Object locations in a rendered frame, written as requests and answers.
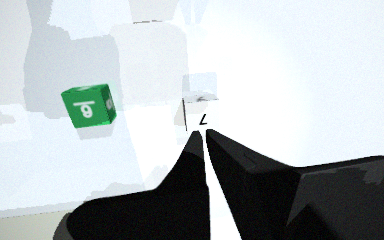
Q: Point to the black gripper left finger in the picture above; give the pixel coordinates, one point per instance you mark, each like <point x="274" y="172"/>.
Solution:
<point x="177" y="209"/>

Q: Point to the green block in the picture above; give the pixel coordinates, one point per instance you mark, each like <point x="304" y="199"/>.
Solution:
<point x="89" y="105"/>

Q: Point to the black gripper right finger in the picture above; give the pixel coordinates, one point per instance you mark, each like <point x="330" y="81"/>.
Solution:
<point x="266" y="197"/>

